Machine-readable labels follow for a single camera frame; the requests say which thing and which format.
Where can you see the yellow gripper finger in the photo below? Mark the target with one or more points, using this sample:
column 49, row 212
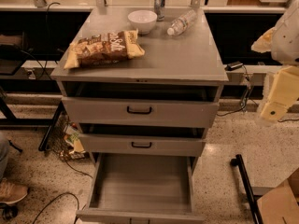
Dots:
column 264, row 43
column 280, row 92

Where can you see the brown chip bag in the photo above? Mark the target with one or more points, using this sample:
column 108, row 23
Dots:
column 103, row 49

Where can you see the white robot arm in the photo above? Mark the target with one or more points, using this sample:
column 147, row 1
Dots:
column 285, row 41

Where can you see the grey drawer cabinet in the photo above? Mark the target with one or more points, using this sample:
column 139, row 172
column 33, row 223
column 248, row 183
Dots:
column 185, row 68

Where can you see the bottom grey drawer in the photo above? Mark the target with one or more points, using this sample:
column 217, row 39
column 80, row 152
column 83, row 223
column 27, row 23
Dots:
column 141, row 189

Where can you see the grey drawer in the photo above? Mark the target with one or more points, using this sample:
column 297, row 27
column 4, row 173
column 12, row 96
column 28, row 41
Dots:
column 141, row 189
column 143, row 145
column 141, row 112

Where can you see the middle grey drawer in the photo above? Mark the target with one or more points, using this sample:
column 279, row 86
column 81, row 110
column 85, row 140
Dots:
column 143, row 145

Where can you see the top grey drawer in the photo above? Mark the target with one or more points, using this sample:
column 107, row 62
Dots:
column 141, row 112

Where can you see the black power adapter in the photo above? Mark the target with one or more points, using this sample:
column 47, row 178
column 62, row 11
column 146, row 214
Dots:
column 233, row 66

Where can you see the black metal stand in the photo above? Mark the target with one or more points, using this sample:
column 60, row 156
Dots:
column 253, row 194

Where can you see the clear plastic water bottle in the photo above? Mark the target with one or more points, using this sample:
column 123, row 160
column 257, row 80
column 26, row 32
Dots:
column 182, row 23

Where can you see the silver drink can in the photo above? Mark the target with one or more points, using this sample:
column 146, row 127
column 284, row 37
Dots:
column 159, row 9

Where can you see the cardboard box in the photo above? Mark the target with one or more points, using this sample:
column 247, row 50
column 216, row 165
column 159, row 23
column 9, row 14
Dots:
column 281, row 204

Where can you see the white bowl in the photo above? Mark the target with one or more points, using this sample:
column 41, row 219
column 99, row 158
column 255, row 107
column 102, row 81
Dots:
column 142, row 20

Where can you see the tan shoe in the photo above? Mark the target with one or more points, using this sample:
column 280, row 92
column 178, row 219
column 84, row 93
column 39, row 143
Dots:
column 11, row 192

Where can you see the black chair caster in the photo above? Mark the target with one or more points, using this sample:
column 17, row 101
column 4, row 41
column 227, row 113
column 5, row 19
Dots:
column 8, row 212

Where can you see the black wire basket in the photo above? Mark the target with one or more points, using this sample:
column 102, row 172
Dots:
column 64, row 140

